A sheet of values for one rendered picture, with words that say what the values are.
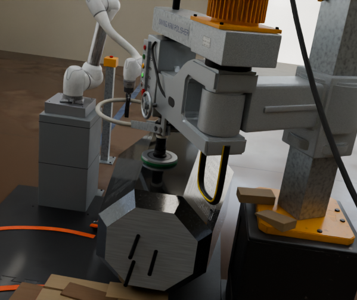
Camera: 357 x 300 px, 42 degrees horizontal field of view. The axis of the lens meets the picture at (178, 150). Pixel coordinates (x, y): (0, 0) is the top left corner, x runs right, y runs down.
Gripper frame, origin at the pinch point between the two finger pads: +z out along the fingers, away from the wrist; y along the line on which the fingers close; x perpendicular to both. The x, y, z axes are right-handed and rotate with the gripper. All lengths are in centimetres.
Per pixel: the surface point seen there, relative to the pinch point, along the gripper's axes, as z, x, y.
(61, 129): 19, -49, -3
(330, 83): -74, 84, 137
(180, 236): 10, 24, 143
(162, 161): -7, 18, 94
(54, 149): 37, -53, -3
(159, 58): -67, 9, 94
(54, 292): 58, -38, 133
